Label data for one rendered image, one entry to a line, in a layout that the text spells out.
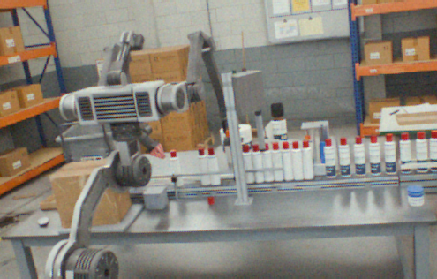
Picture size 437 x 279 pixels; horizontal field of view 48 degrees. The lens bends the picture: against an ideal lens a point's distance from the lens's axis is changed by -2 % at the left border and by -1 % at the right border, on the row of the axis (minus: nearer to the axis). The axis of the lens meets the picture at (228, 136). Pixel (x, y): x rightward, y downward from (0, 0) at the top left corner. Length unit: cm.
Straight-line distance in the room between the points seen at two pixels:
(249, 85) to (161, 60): 373
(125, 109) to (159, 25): 555
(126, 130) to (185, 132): 398
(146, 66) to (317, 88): 242
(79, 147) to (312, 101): 350
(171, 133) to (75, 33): 293
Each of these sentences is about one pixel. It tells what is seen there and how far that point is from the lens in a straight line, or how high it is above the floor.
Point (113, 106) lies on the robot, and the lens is 221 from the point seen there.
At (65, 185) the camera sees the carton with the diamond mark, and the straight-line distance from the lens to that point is 254.
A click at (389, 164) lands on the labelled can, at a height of 94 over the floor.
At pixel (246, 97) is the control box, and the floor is 137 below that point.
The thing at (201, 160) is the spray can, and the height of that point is 103.
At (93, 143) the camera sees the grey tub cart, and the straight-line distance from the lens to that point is 498.
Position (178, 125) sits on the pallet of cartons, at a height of 47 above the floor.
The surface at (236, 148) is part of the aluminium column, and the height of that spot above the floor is 112.
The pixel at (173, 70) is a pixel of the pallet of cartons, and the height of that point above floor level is 116.
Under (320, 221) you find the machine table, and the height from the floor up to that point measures 83.
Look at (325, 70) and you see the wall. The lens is 705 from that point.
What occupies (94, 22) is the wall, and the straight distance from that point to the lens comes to 824.
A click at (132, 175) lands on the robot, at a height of 114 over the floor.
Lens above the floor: 180
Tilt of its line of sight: 14 degrees down
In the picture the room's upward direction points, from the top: 8 degrees counter-clockwise
